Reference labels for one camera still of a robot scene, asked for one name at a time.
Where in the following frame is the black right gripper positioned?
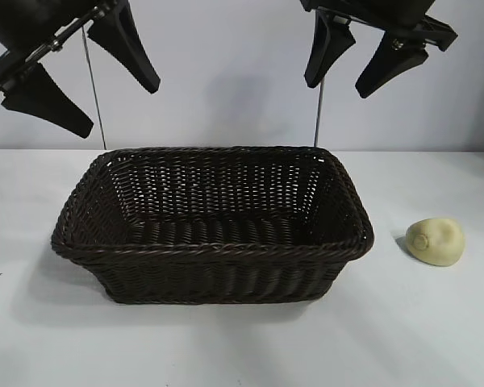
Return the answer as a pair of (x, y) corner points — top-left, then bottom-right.
(300, 0), (459, 99)

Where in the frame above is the pale yellow potato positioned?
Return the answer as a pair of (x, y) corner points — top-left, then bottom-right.
(405, 217), (467, 267)

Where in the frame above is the dark brown wicker basket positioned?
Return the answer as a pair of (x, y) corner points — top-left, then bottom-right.
(50, 144), (376, 306)

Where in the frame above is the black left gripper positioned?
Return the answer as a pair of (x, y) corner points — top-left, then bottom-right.
(0, 0), (161, 139)

